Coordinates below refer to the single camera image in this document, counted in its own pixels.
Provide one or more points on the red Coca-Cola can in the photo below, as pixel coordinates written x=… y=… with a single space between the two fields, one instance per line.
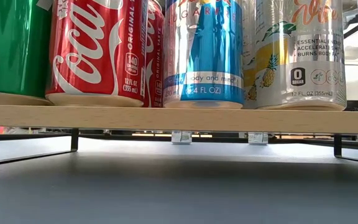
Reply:
x=96 y=56
x=155 y=62

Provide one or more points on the blue silver Red Bull can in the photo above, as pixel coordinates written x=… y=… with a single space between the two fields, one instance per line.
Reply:
x=204 y=56

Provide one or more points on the white Celsius can pineapple print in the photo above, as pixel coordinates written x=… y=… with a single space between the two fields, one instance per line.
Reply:
x=300 y=62

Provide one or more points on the green Sprite soda can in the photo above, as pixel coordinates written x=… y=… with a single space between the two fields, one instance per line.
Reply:
x=11 y=46

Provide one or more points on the wooden shelf black metal frame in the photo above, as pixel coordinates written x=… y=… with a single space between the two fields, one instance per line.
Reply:
x=179 y=120

